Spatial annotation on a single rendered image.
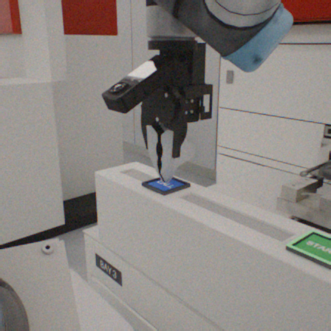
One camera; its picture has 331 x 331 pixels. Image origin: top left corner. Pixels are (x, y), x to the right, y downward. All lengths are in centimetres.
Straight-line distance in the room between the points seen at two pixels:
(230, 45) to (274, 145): 77
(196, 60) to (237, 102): 65
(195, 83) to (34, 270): 34
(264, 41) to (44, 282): 34
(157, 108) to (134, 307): 35
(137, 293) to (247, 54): 44
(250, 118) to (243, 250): 78
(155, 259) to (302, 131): 64
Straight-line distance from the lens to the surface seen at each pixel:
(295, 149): 113
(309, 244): 46
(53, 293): 44
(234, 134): 124
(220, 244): 48
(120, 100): 50
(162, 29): 54
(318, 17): 103
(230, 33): 40
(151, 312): 67
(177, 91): 54
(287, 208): 80
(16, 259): 45
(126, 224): 64
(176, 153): 55
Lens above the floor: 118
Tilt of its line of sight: 18 degrees down
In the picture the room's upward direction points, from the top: straight up
